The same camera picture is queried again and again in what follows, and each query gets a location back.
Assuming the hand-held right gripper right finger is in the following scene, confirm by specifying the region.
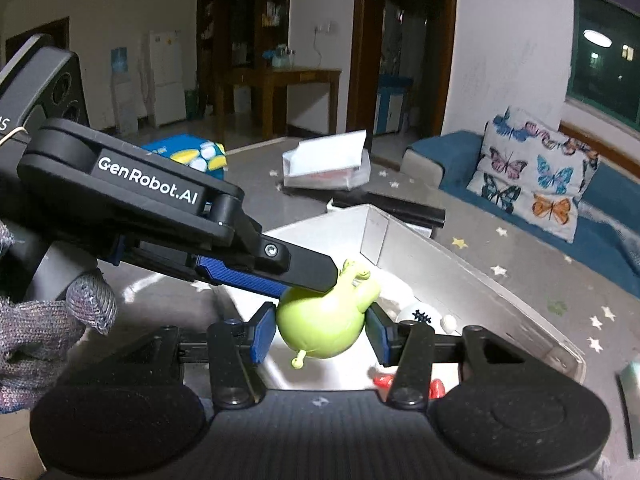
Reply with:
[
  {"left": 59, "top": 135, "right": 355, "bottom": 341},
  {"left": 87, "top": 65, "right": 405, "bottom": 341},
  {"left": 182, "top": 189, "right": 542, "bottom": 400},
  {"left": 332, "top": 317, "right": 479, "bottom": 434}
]
[{"left": 366, "top": 305, "right": 532, "bottom": 407}]

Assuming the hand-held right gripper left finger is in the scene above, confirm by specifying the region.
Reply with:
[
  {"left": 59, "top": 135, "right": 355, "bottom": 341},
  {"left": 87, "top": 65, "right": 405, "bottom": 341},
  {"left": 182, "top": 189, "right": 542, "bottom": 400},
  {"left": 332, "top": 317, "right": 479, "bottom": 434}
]
[{"left": 121, "top": 302, "right": 277, "bottom": 409}]

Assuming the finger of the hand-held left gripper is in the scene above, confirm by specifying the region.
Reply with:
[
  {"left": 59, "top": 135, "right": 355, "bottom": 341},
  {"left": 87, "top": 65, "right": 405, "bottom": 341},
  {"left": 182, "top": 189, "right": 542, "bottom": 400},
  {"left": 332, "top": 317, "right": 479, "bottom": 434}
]
[{"left": 16, "top": 117, "right": 342, "bottom": 302}]

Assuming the white rabbit plush toy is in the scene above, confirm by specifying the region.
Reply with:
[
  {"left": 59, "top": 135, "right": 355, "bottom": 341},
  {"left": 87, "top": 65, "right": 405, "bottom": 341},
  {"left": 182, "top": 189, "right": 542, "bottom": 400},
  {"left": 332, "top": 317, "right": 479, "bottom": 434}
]
[{"left": 376, "top": 279, "right": 462, "bottom": 336}]

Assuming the green round toy figure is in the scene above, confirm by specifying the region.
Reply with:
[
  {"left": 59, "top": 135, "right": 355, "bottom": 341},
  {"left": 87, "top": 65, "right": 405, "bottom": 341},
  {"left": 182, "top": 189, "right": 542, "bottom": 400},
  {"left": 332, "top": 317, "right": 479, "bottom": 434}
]
[{"left": 276, "top": 259, "right": 382, "bottom": 367}]

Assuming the red round toy figure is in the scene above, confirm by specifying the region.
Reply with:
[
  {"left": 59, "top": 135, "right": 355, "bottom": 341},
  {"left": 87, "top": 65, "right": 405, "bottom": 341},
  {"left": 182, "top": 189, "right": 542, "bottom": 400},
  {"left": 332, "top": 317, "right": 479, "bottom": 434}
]
[{"left": 372, "top": 372, "right": 449, "bottom": 400}]

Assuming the grey cardboard box container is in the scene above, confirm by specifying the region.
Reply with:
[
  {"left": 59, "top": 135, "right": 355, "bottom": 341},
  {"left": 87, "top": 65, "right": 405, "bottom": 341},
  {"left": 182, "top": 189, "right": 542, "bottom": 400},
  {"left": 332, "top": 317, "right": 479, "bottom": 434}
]
[{"left": 214, "top": 202, "right": 587, "bottom": 392}]

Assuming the person's left hand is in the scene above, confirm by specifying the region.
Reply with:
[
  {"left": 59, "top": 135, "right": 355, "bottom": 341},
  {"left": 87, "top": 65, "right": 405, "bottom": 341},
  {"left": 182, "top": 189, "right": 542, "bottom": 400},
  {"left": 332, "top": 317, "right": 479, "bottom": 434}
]
[{"left": 0, "top": 219, "right": 119, "bottom": 413}]

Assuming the white floor rack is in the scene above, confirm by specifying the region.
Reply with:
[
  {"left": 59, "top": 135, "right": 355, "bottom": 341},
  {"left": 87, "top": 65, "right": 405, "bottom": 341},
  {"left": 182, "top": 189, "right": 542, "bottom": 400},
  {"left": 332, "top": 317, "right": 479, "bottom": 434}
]
[{"left": 110, "top": 72, "right": 139, "bottom": 137}]

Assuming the white refrigerator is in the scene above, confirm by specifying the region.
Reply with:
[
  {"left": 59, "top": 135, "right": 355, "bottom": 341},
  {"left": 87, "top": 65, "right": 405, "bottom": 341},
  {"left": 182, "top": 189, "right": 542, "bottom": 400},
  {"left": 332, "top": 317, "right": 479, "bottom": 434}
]
[{"left": 146, "top": 29, "right": 188, "bottom": 129}]

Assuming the blue dotted tissue box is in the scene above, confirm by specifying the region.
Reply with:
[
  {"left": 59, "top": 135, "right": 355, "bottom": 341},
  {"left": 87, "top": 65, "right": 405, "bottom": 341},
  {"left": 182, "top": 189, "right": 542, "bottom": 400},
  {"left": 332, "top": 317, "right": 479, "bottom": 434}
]
[{"left": 141, "top": 133, "right": 229, "bottom": 179}]

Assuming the black flat object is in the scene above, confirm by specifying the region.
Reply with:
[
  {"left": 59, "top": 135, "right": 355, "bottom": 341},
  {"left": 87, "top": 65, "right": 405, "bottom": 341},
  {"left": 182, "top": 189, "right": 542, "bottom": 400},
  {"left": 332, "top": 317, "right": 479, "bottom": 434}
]
[{"left": 331, "top": 187, "right": 447, "bottom": 229}]

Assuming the clear box with white paper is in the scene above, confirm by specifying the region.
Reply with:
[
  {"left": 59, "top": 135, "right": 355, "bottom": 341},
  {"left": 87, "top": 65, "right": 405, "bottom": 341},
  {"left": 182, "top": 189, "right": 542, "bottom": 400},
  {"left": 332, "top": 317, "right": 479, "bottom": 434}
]
[{"left": 281, "top": 129, "right": 372, "bottom": 192}]

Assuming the wooden side table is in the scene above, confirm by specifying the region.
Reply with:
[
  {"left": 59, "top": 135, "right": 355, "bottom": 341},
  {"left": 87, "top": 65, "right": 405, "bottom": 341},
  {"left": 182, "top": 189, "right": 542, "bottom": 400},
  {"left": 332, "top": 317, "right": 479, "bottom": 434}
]
[{"left": 219, "top": 67, "right": 343, "bottom": 142}]

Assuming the dark wooden cabinet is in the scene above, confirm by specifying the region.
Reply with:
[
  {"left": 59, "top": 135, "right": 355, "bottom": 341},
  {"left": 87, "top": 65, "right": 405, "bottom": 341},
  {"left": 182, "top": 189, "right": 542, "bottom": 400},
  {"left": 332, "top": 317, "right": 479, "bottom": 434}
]
[{"left": 196, "top": 0, "right": 293, "bottom": 122}]

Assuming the teal jar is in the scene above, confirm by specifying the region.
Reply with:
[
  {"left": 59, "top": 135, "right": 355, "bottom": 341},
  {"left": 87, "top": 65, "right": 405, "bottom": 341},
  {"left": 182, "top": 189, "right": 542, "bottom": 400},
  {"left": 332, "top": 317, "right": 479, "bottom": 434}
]
[{"left": 269, "top": 47, "right": 297, "bottom": 69}]

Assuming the butterfly print pillow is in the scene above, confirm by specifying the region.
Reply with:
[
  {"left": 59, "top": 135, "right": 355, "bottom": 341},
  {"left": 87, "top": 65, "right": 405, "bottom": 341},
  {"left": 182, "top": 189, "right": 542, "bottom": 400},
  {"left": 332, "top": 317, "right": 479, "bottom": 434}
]
[{"left": 466, "top": 106, "right": 600, "bottom": 244}]

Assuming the blue sofa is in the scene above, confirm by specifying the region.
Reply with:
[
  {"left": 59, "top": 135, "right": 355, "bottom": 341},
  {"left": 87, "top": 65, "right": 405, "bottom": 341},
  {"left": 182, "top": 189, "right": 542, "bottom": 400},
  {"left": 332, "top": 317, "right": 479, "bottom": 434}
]
[{"left": 401, "top": 129, "right": 640, "bottom": 307}]

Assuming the pink and green tissue pack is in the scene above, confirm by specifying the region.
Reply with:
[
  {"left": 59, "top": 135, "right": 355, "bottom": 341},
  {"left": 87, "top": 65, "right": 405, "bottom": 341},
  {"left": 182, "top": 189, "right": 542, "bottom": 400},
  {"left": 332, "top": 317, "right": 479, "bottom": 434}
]
[{"left": 616, "top": 359, "right": 640, "bottom": 413}]

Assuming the green framed window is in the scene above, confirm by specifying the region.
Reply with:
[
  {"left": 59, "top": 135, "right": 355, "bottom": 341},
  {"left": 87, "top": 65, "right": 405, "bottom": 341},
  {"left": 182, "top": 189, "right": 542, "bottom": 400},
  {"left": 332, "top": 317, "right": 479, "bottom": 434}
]
[{"left": 564, "top": 0, "right": 640, "bottom": 127}]

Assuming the dark wooden door frame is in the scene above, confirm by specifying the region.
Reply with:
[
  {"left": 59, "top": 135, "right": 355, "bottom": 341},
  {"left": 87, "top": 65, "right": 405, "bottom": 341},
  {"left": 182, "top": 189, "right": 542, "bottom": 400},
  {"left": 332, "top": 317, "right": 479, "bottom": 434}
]
[{"left": 346, "top": 0, "right": 459, "bottom": 137}]

